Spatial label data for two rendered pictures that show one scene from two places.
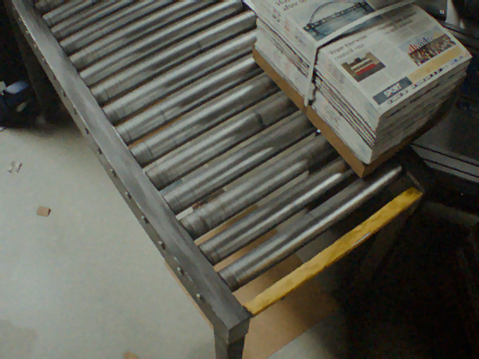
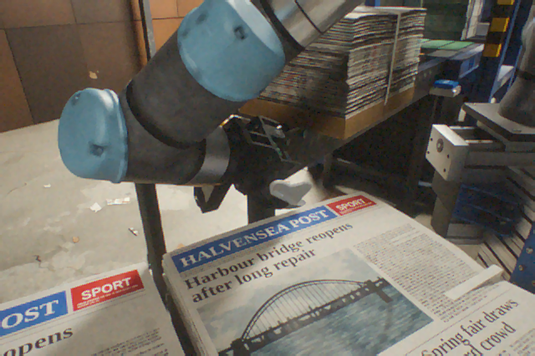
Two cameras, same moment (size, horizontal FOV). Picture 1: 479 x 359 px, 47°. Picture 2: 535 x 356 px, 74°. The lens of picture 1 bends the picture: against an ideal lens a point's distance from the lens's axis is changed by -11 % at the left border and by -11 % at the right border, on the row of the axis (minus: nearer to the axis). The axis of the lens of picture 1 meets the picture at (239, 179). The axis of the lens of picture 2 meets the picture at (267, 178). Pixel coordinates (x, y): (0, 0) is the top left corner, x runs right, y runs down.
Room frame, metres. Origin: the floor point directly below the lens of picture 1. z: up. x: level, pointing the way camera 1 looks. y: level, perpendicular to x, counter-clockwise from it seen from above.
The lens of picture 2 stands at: (0.49, -1.08, 1.07)
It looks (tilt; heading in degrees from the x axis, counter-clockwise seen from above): 28 degrees down; 77
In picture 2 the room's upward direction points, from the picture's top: straight up
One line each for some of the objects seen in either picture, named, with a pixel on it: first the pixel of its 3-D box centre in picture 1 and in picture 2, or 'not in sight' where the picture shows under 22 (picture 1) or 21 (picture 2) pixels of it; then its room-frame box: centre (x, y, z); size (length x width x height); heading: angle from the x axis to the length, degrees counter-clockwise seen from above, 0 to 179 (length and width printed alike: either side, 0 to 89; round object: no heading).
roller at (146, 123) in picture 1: (206, 90); not in sight; (0.83, 0.08, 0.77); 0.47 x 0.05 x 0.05; 128
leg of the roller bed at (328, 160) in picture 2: (31, 60); (332, 132); (1.30, 0.76, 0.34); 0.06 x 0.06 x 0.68; 38
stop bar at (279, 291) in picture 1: (340, 249); not in sight; (0.45, -0.20, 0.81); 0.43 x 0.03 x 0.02; 128
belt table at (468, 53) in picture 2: not in sight; (415, 53); (1.79, 0.82, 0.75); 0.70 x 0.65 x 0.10; 38
